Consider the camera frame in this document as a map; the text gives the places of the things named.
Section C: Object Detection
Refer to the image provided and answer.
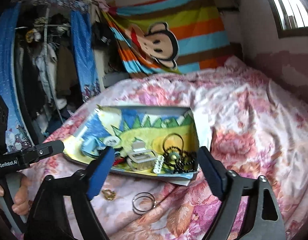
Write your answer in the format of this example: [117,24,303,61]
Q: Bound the light blue hair claw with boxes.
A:
[81,136,106,159]

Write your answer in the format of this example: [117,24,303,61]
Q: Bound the silver metal hair claw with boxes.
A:
[126,140,158,172]

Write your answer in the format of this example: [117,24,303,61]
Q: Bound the black bead bracelet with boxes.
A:
[164,146,199,174]

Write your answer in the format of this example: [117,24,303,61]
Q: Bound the black hair tie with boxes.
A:
[161,132,185,153]

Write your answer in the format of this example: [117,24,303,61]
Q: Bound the person's left hand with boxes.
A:
[0,175,31,216]

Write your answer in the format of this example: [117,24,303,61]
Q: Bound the clear bangle rings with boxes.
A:
[131,191,157,216]

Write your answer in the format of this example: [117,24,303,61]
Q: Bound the painted cardboard tray box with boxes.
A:
[64,106,211,186]

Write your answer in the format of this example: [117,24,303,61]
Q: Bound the hanging clothes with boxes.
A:
[14,8,83,142]

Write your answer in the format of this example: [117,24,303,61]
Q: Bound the grey shelf box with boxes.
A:
[102,72,129,88]

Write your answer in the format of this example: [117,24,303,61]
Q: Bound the blue fabric wardrobe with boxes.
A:
[0,0,101,152]

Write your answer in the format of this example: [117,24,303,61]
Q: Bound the striped monkey blanket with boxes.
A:
[102,0,234,77]

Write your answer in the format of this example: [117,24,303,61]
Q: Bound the window with bars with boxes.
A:
[268,0,308,38]

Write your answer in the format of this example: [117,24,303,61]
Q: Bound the gold chain bracelet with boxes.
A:
[101,188,118,202]

